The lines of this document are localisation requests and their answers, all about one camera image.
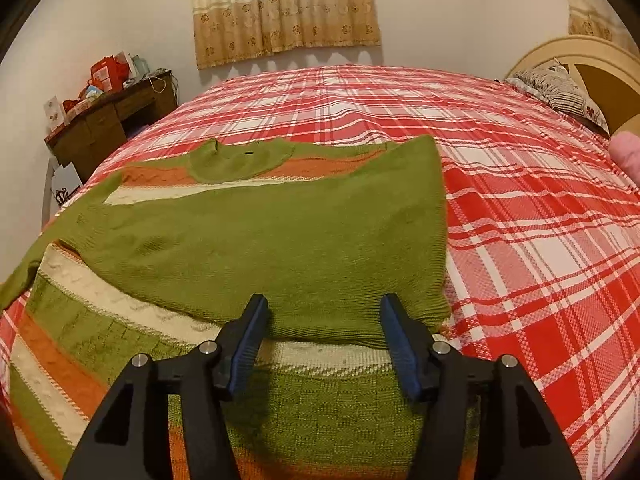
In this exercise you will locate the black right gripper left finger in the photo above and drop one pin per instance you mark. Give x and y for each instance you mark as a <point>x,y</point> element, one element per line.
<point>128,435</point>

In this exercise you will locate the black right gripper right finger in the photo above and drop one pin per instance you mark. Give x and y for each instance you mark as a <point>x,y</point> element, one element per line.
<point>518,437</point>

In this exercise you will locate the green orange striped knit sweater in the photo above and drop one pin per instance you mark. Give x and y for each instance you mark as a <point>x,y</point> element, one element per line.
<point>160,255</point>

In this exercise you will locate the red plaid bed sheet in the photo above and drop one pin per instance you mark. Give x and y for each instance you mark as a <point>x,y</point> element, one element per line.
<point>543,234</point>

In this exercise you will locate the white printed cardboard box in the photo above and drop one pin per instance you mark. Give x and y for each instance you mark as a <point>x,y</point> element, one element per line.
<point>64,184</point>

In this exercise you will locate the dark brown wooden desk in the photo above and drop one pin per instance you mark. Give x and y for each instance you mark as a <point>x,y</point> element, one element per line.
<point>88,139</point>

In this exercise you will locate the pink folded blanket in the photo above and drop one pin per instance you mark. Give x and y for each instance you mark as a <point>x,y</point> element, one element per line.
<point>624,150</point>

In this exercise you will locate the white card box on desk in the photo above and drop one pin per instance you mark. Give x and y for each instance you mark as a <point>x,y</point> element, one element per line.
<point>55,114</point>

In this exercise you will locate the grey patterned pillow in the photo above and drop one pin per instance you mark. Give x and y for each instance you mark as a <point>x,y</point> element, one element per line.
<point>552,84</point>

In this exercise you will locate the red gift box on desk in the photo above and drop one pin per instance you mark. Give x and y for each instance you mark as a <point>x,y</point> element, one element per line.
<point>109,74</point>

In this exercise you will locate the cream wooden bed headboard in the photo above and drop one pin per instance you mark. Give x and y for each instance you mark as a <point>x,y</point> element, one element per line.
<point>609,73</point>

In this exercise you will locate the beige curtain beside headboard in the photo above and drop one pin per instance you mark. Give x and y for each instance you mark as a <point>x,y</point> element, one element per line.
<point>598,18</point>

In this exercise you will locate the beige floral window curtain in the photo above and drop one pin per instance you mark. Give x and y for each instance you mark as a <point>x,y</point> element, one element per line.
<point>230,31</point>

